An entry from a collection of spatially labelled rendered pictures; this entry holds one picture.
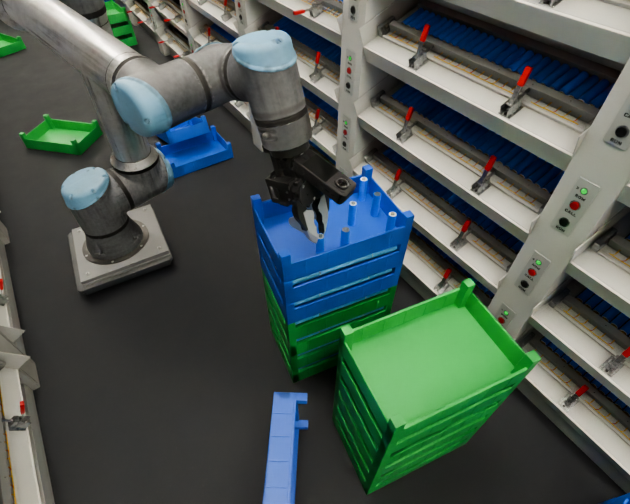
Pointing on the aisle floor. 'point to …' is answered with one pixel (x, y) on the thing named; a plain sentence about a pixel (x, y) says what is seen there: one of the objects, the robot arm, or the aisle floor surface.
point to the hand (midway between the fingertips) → (320, 235)
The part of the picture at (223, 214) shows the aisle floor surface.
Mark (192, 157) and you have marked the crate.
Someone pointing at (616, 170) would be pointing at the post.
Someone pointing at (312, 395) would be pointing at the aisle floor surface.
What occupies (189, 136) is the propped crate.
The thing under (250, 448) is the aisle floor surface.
